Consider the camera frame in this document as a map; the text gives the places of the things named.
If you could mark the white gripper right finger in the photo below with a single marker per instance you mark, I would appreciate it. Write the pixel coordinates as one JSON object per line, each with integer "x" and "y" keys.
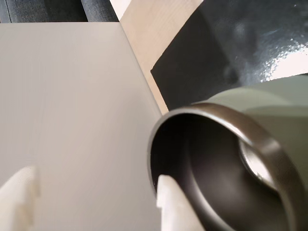
{"x": 175, "y": 211}

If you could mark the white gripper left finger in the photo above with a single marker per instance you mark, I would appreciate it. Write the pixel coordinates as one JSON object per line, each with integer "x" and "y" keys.
{"x": 14, "y": 202}

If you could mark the sage green steel cup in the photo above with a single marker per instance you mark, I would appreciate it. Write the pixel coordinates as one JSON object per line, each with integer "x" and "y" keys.
{"x": 276, "y": 103}

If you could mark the black glossy mat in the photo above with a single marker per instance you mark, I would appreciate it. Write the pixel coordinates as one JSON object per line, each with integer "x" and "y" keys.
{"x": 204, "y": 60}

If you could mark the light wooden board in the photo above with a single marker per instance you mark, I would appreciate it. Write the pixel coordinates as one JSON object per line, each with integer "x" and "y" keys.
{"x": 149, "y": 36}

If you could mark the grey fabric sofa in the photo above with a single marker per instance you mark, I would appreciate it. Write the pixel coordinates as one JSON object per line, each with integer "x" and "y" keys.
{"x": 48, "y": 9}

